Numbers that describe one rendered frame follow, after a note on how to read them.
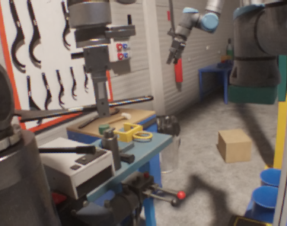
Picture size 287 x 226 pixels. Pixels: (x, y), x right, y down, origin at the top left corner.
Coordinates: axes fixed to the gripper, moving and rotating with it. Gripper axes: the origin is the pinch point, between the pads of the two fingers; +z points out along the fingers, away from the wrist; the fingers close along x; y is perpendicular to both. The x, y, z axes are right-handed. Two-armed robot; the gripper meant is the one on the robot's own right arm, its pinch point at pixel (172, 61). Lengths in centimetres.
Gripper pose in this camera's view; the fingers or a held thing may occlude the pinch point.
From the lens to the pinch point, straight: 151.0
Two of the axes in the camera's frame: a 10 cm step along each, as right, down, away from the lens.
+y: 8.5, 4.2, -3.2
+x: 4.3, -1.9, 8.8
